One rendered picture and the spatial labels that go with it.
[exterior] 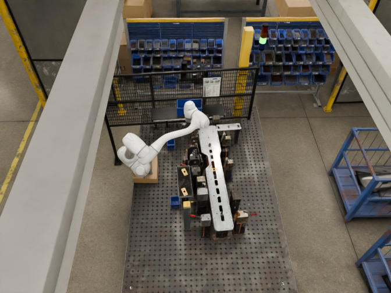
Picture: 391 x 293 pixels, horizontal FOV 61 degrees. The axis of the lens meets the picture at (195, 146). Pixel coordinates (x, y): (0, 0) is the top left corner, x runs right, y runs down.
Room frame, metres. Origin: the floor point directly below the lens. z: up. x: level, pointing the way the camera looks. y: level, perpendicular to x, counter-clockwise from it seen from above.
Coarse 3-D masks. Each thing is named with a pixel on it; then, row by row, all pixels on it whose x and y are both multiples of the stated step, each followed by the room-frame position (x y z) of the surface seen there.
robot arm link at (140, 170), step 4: (136, 164) 2.13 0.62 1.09; (140, 164) 2.12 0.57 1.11; (148, 164) 2.21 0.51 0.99; (132, 168) 2.10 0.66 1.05; (136, 168) 2.07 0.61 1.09; (140, 168) 2.07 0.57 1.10; (144, 168) 2.08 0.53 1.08; (148, 168) 2.13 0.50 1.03; (136, 172) 2.04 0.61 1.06; (140, 172) 2.04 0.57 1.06; (144, 172) 2.05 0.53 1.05; (148, 172) 2.11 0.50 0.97; (140, 176) 2.03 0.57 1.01
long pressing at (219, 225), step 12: (204, 132) 2.69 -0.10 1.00; (216, 132) 2.70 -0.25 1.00; (204, 144) 2.50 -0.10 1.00; (216, 144) 2.50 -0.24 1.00; (216, 156) 2.32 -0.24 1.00; (216, 204) 1.71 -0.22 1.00; (228, 204) 1.71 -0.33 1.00; (216, 216) 1.58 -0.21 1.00; (228, 216) 1.58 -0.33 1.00; (216, 228) 1.45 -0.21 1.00; (228, 228) 1.45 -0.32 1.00
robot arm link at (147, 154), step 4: (144, 148) 1.89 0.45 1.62; (148, 148) 1.90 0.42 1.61; (152, 148) 1.90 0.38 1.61; (140, 152) 1.86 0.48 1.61; (144, 152) 1.86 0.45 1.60; (148, 152) 1.87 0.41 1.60; (152, 152) 1.87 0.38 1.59; (156, 152) 1.88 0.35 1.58; (140, 156) 1.84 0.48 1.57; (144, 156) 1.84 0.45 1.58; (148, 156) 1.84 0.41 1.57; (152, 156) 1.85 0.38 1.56; (140, 160) 1.82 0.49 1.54; (144, 160) 1.81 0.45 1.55; (148, 160) 1.82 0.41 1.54; (144, 164) 1.81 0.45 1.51
